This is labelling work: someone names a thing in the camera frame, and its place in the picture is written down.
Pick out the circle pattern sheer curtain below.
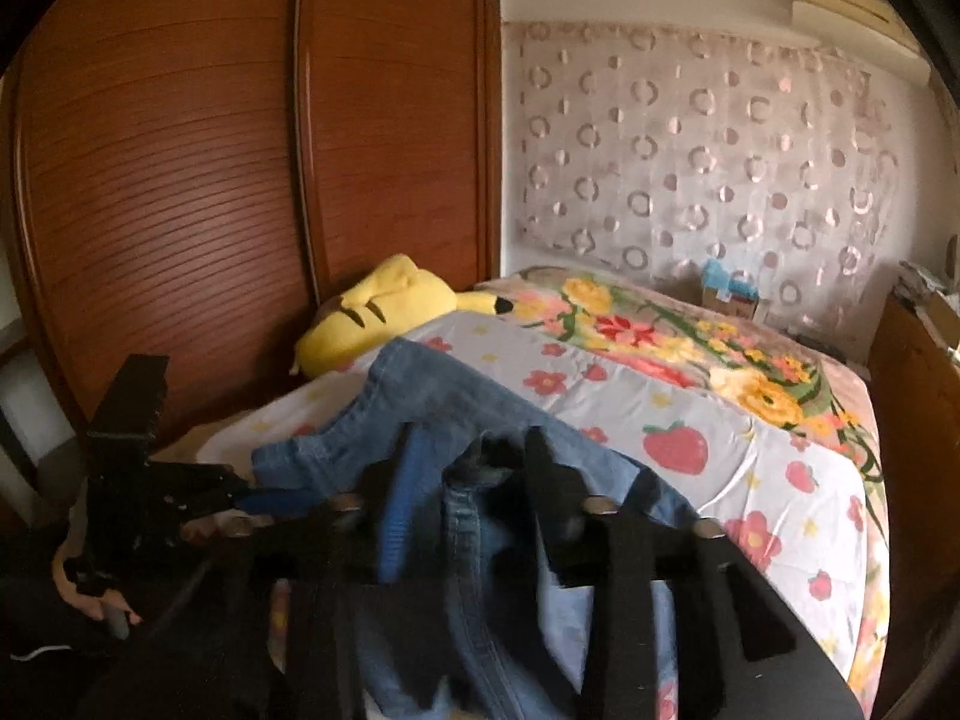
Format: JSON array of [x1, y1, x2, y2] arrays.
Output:
[[503, 21, 916, 358]]

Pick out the person's left hand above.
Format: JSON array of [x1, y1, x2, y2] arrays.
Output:
[[52, 546, 142, 626]]

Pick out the white strawberry print quilt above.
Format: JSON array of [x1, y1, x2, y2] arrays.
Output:
[[167, 312, 867, 683]]

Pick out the wooden side cabinet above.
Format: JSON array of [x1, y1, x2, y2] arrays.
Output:
[[869, 294, 958, 718]]

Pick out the open cardboard box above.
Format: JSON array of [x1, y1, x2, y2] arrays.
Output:
[[923, 293, 960, 349]]

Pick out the floral pink bed blanket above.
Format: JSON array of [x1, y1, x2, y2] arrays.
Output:
[[464, 268, 890, 707]]

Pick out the wooden louvered wardrobe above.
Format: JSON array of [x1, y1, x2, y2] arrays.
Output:
[[2, 0, 501, 439]]

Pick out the cardboard box with blue toy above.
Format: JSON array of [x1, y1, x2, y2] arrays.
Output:
[[700, 259, 770, 322]]

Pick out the yellow plush toy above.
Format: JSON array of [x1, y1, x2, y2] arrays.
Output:
[[291, 254, 512, 379]]

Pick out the blue denim pants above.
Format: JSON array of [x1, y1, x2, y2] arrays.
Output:
[[252, 340, 695, 718]]

